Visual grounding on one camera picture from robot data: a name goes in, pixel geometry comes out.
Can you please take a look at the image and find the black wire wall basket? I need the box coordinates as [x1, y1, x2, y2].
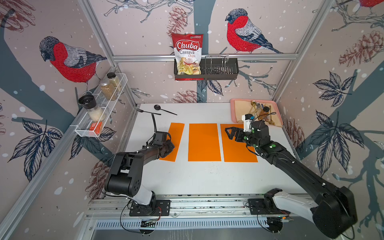
[174, 57, 239, 81]

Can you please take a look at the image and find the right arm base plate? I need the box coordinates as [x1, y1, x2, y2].
[245, 199, 291, 216]

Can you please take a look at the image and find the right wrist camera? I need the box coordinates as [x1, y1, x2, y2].
[242, 114, 255, 132]

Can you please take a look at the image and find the pink tray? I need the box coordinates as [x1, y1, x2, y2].
[229, 98, 284, 128]

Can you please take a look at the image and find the orange paper sheet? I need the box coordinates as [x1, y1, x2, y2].
[160, 123, 185, 162]
[188, 124, 221, 162]
[220, 124, 258, 163]

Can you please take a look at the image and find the black fork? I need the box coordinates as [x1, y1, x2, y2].
[135, 108, 162, 116]

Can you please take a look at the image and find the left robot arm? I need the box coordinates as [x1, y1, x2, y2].
[105, 132, 175, 211]

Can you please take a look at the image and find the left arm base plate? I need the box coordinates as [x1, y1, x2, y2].
[129, 200, 171, 217]

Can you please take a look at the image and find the brown spice jar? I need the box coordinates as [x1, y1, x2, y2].
[101, 81, 118, 101]

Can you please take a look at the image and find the tan spice jar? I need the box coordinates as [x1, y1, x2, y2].
[107, 72, 122, 92]

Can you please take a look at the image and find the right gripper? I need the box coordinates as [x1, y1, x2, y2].
[224, 127, 260, 150]

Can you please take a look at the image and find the red cassava chips bag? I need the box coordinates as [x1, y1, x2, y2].
[171, 33, 204, 81]

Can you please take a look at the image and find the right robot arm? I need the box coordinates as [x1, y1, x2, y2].
[225, 121, 358, 239]

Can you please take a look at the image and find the small red packet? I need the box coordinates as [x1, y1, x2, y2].
[89, 122, 103, 135]

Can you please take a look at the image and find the left black corrugated cable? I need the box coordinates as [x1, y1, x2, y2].
[151, 112, 158, 142]

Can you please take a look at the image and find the small amber bottle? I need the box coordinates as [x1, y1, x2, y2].
[259, 106, 270, 121]

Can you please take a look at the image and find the black lid rice jar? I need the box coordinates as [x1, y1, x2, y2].
[78, 95, 106, 123]

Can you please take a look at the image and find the black spoon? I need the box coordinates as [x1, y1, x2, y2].
[154, 105, 177, 116]

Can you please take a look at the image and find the clear acrylic wall shelf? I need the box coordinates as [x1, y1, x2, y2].
[75, 73, 128, 139]

